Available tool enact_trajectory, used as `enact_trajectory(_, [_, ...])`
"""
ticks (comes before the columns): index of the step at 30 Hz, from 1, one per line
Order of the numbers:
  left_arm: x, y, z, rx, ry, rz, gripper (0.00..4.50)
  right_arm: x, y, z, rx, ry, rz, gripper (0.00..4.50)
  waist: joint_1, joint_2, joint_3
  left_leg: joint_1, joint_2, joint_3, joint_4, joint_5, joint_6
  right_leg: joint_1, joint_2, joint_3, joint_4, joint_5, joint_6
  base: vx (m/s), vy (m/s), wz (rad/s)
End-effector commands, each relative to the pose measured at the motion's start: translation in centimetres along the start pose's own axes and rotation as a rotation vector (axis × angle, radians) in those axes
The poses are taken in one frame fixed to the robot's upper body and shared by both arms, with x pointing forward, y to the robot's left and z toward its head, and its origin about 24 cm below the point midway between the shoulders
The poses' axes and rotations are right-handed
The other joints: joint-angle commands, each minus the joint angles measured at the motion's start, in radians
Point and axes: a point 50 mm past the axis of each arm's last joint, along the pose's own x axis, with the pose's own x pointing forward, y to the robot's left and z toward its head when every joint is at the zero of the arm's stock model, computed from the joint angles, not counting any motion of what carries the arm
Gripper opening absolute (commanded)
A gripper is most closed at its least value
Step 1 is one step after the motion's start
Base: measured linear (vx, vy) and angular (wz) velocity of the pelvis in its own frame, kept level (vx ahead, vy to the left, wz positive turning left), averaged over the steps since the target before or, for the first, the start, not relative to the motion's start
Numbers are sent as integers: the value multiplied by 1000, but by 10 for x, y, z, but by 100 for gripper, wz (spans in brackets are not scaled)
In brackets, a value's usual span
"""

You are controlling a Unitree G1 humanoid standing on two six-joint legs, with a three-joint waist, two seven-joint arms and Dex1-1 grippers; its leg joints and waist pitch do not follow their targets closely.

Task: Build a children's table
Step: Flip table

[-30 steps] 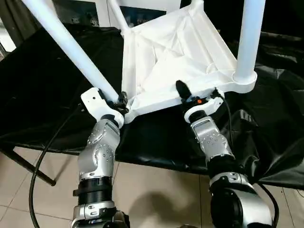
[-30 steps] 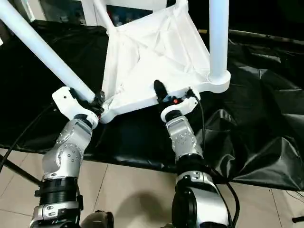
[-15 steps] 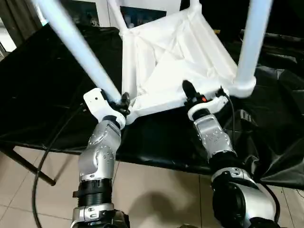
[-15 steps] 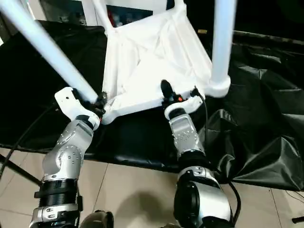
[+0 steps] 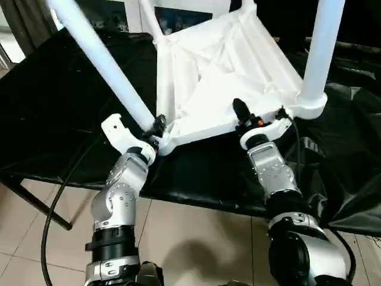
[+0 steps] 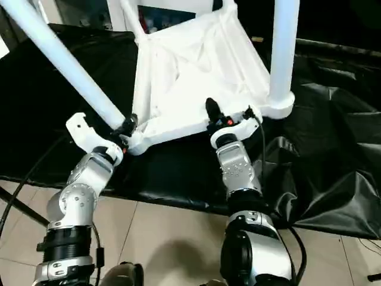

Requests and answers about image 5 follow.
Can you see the grey curtain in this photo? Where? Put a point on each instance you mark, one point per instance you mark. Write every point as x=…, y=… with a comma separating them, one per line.
x=24, y=21

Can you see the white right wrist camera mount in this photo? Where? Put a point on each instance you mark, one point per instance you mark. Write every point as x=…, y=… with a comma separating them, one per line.
x=271, y=128

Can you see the white plastic table leg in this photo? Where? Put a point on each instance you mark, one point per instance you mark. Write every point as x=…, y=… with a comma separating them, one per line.
x=249, y=5
x=150, y=18
x=321, y=53
x=107, y=65

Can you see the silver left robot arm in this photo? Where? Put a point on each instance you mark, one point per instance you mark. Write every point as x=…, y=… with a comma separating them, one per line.
x=119, y=202

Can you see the white cabinet with glass doors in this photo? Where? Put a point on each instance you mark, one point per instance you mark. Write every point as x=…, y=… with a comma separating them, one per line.
x=178, y=7

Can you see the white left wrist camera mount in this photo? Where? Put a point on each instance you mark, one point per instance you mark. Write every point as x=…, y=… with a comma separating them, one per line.
x=122, y=137

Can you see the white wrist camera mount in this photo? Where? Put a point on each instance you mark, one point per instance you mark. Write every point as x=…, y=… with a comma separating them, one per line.
x=122, y=137
x=271, y=128

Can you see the black mat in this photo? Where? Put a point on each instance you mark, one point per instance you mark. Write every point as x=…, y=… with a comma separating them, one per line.
x=59, y=107

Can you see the black metal stand leg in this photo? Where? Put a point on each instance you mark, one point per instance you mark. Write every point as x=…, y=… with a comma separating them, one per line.
x=33, y=202

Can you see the grey left robot foot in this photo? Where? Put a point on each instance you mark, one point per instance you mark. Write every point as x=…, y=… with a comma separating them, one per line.
x=152, y=274

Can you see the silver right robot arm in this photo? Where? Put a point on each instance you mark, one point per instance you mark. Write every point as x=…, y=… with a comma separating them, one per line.
x=292, y=214

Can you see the white plastic table top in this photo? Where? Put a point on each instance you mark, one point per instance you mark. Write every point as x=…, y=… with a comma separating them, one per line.
x=226, y=65

